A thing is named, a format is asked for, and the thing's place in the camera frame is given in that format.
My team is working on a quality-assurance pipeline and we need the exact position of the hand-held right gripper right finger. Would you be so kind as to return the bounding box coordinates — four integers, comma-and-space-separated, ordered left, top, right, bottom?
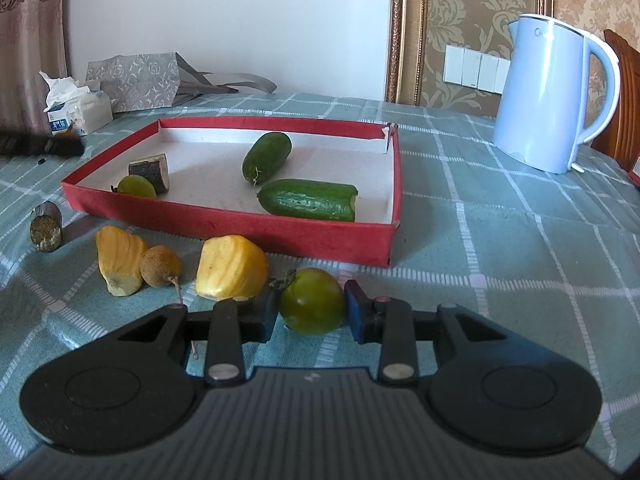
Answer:
344, 279, 513, 387

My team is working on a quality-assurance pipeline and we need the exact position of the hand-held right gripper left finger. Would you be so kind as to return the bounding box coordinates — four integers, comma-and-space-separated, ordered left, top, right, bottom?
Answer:
117, 277, 279, 387

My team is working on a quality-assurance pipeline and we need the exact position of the green tomato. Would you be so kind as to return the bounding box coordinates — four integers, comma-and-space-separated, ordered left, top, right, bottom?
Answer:
277, 267, 347, 336
116, 175, 158, 200

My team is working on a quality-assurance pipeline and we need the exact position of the pale yellow jackfruit piece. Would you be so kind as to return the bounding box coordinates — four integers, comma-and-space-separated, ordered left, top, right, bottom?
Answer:
196, 235, 270, 302

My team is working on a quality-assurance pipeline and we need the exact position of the bitten green cucumber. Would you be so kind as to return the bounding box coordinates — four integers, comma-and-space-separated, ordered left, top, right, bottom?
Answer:
257, 178, 359, 223

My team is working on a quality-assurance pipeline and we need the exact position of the brown longan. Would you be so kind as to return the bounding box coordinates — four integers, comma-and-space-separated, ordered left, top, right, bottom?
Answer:
139, 245, 184, 307

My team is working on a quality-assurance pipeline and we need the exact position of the red shallow cardboard box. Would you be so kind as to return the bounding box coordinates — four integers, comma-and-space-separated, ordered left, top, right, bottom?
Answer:
61, 116, 403, 268

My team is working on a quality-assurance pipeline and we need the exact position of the whole green cucumber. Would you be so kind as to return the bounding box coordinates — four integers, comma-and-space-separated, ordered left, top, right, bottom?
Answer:
242, 131, 292, 186

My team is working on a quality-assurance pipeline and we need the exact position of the orange-yellow jackfruit piece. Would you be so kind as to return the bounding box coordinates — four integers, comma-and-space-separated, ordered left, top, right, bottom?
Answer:
96, 226, 149, 297

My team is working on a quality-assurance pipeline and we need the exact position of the dark eggplant piece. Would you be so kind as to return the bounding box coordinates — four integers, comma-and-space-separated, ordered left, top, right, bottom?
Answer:
128, 154, 171, 195

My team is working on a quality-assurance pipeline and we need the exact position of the dark sugarcane piece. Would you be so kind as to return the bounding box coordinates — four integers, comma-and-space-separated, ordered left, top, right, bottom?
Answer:
29, 201, 63, 253

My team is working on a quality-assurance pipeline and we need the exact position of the green checked tablecloth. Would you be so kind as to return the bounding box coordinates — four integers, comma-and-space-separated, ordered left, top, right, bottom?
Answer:
0, 91, 640, 480

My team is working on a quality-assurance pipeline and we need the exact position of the grey patterned gift bag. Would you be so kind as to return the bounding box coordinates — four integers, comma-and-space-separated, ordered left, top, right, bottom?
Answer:
85, 52, 277, 113

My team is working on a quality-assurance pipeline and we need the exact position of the white tissue pack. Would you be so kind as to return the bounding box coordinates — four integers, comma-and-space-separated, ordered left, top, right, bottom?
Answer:
39, 71, 113, 137

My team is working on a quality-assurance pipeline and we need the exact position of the light blue electric kettle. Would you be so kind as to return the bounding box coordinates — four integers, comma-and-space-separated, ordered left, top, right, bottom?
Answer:
492, 14, 622, 175

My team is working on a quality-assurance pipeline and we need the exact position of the dark furry object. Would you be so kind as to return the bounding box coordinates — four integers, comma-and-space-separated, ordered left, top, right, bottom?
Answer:
0, 127, 85, 159

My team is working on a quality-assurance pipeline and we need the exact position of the gold framed wallpaper panel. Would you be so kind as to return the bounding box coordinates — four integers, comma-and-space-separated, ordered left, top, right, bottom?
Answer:
384, 0, 555, 111

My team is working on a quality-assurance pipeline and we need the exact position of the brown wooden chair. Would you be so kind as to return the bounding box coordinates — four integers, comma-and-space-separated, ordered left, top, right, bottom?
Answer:
590, 29, 640, 171

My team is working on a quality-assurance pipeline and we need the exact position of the brown patterned curtain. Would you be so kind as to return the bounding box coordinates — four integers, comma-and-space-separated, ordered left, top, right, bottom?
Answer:
0, 0, 73, 133

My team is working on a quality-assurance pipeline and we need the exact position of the white wall switch panel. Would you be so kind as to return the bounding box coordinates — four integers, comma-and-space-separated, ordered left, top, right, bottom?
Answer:
443, 44, 512, 93

